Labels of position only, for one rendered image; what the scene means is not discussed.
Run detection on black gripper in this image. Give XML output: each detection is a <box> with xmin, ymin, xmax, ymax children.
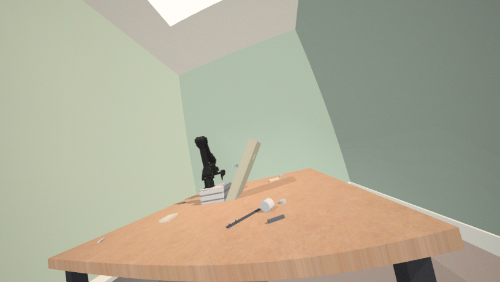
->
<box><xmin>213</xmin><ymin>168</ymin><xmax>225</xmax><ymax>180</ymax></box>

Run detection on beige service panel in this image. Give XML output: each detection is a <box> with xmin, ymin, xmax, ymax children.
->
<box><xmin>225</xmin><ymin>138</ymin><xmax>261</xmax><ymax>202</ymax></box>

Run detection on white cylinder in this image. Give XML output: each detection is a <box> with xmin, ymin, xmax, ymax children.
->
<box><xmin>260</xmin><ymin>198</ymin><xmax>275</xmax><ymax>212</ymax></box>

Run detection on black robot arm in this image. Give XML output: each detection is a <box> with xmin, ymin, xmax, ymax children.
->
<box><xmin>195</xmin><ymin>136</ymin><xmax>219</xmax><ymax>189</ymax></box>

